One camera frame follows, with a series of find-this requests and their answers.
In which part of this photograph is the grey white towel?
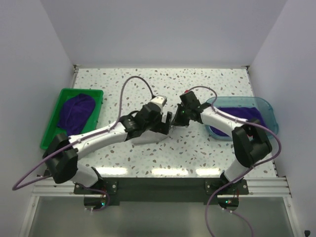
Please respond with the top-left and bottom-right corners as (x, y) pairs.
(131, 125), (174, 145)

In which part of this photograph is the purple towel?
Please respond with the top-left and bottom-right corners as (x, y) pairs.
(57, 93), (96, 136)
(207, 107), (267, 140)

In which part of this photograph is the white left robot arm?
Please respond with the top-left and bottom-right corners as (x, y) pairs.
(43, 102), (172, 194)

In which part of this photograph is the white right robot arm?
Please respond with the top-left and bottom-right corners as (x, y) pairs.
(172, 91), (272, 194)

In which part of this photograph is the teal transparent plastic tray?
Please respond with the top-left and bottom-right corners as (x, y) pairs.
(207, 96), (279, 134)

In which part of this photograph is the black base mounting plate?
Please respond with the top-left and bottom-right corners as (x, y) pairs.
(74, 178), (249, 206)

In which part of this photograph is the green plastic bin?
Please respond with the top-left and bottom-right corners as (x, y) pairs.
(40, 88), (104, 150)

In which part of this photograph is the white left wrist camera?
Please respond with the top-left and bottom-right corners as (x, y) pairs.
(150, 95), (167, 108)

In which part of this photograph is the aluminium frame rail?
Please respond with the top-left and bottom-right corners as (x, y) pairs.
(32, 177), (291, 197)

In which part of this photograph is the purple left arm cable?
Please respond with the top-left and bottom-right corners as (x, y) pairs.
(12, 76), (158, 212)

